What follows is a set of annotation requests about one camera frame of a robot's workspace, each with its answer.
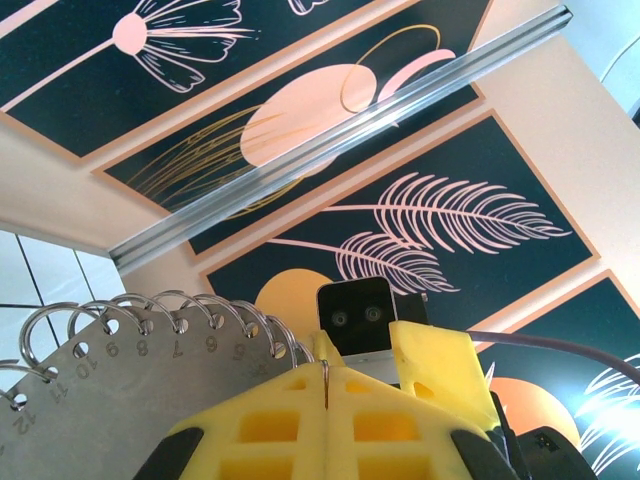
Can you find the black camera plug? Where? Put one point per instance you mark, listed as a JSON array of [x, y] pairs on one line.
[[412, 310]]

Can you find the curved numbered steel plate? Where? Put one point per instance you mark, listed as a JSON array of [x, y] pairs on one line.
[[150, 390]]

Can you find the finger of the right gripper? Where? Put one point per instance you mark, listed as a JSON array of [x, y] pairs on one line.
[[325, 347], [440, 360]]

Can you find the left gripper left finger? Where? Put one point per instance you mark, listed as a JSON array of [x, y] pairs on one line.
[[310, 440]]

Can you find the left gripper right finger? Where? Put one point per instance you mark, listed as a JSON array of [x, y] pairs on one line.
[[340, 440]]

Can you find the aluminium corner post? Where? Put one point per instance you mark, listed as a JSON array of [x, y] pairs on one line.
[[300, 160]]

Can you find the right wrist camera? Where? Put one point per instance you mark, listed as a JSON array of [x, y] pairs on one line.
[[357, 320]]

